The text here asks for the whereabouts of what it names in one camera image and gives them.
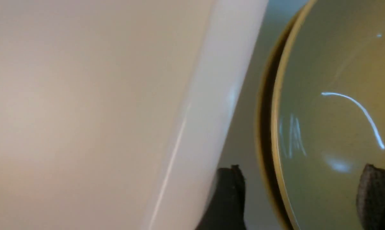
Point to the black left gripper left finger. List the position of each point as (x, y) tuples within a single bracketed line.
[(226, 208)]

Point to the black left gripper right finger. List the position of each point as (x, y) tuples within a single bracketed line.
[(370, 199)]

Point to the yellow noodle bowl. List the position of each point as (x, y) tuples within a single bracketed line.
[(321, 113)]

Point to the large white plastic tub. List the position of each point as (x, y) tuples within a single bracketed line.
[(114, 113)]

